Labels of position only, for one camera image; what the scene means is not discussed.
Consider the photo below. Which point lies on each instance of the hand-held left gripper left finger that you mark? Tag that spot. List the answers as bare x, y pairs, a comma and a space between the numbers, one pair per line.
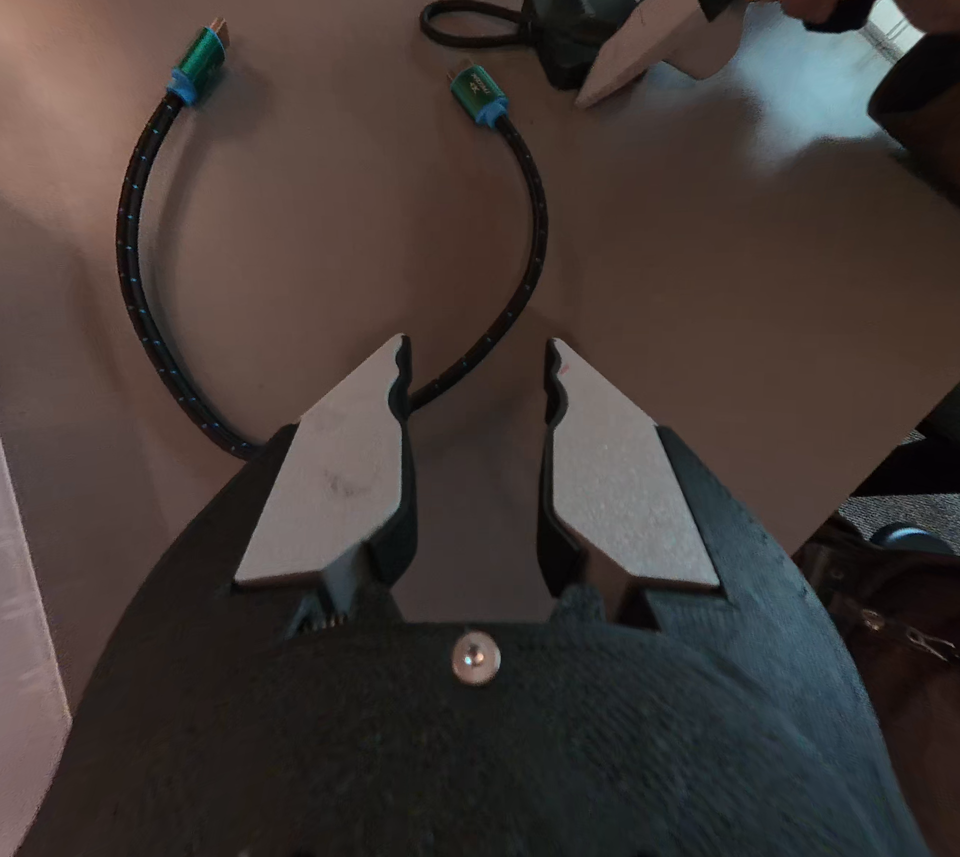
330, 489

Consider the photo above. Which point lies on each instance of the person's brown jacket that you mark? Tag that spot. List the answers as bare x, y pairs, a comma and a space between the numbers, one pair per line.
900, 684

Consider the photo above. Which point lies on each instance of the hdmi switch box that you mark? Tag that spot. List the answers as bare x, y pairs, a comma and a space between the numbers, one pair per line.
570, 39

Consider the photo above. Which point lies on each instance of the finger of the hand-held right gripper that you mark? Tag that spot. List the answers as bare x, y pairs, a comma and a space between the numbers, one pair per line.
660, 9

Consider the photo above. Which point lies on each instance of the person's right forearm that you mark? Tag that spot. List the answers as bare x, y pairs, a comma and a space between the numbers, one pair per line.
922, 114

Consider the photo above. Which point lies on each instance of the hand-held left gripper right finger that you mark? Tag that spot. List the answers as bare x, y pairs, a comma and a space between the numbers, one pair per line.
622, 497

